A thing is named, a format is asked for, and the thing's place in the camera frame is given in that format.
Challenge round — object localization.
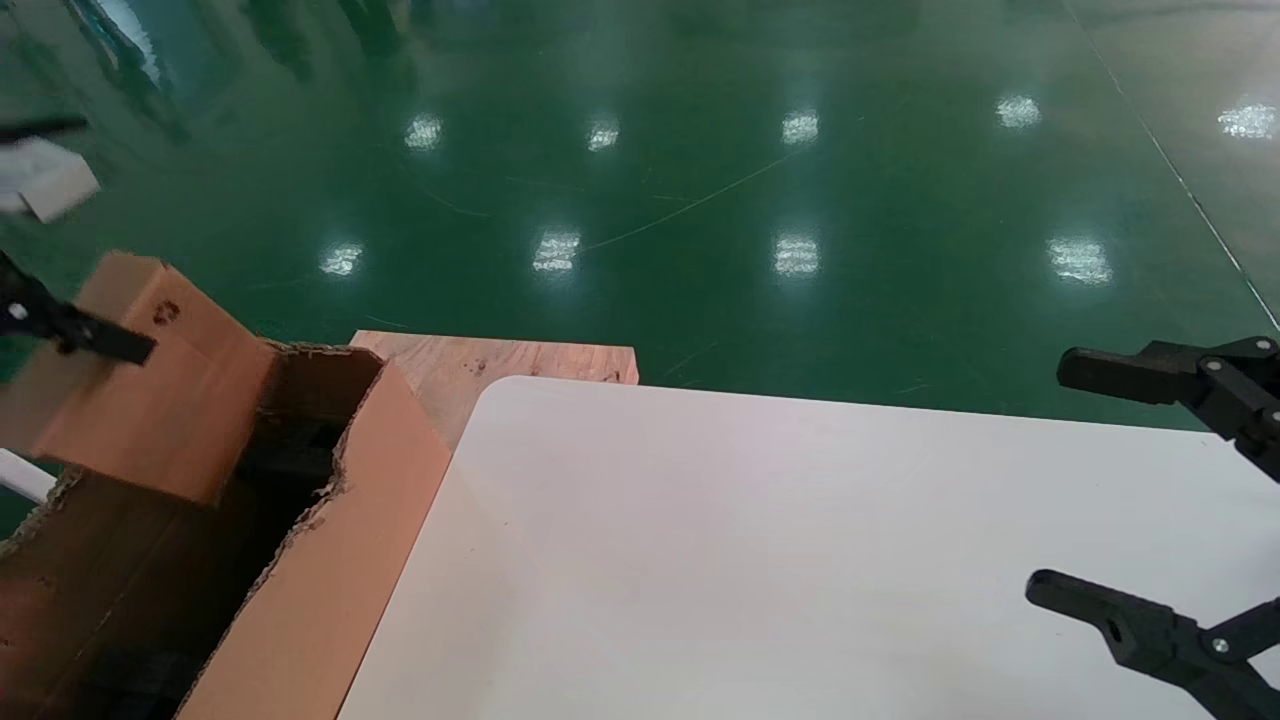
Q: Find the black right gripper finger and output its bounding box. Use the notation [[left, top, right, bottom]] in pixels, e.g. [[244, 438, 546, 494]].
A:
[[1025, 569, 1280, 720], [1057, 337, 1280, 482]]

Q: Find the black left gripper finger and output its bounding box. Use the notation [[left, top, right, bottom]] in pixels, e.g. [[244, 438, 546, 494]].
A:
[[0, 117, 92, 144], [0, 255, 159, 366]]

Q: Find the large torn cardboard box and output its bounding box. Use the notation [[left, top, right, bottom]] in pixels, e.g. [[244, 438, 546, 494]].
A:
[[0, 340, 453, 720]]

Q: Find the white grey block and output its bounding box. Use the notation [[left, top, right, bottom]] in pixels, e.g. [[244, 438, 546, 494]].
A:
[[0, 138, 101, 223]]

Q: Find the black foam insert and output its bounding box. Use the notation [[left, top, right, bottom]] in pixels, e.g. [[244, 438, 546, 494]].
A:
[[235, 420, 346, 501]]

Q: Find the wooden pallet board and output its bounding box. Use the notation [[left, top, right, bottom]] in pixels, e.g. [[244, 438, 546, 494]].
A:
[[350, 330, 640, 451]]

